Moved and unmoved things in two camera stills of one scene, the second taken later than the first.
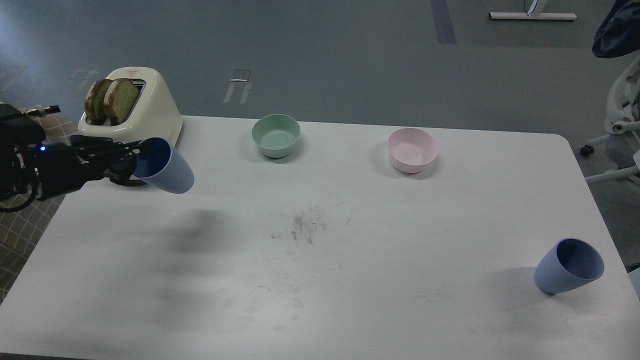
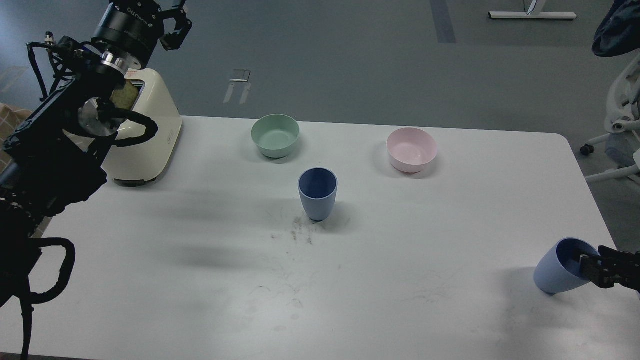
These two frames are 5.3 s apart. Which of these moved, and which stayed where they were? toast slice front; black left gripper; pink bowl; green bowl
Moved: black left gripper
Stayed: toast slice front; pink bowl; green bowl
